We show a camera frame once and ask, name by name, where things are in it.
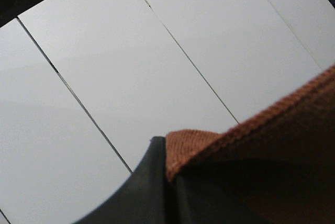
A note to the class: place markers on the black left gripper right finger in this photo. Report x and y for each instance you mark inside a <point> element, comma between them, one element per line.
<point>204,197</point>

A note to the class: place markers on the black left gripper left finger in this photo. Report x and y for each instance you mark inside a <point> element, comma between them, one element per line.
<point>144,197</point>

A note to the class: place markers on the brown microfiber towel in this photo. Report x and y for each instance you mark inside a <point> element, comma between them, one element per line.
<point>278,163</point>

